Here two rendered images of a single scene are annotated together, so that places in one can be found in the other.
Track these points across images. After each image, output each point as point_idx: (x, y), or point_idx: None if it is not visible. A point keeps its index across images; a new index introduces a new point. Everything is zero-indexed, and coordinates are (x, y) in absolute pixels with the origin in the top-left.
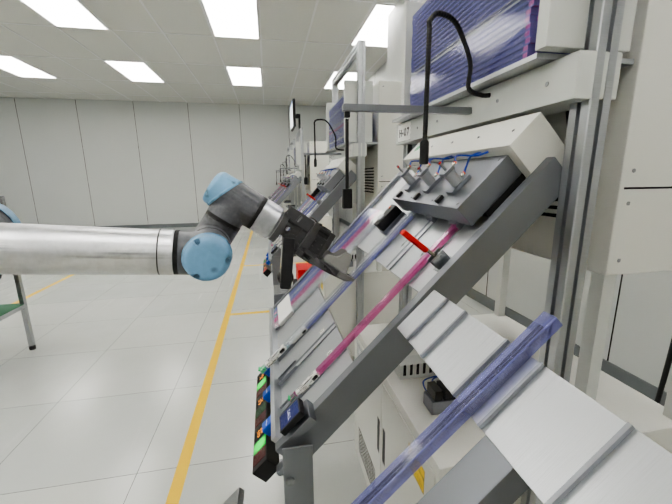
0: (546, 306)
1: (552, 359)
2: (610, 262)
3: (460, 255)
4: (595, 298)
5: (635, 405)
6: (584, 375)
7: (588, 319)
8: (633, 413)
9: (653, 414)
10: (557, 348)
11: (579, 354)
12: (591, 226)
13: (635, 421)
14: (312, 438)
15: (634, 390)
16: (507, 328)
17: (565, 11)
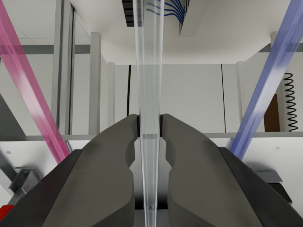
0: (63, 124)
1: (53, 88)
2: None
3: (7, 192)
4: (91, 125)
5: (121, 59)
6: (92, 74)
7: (94, 110)
8: (115, 56)
9: (114, 60)
10: (51, 98)
11: (97, 85)
12: None
13: (108, 54)
14: None
15: (133, 64)
16: (219, 57)
17: None
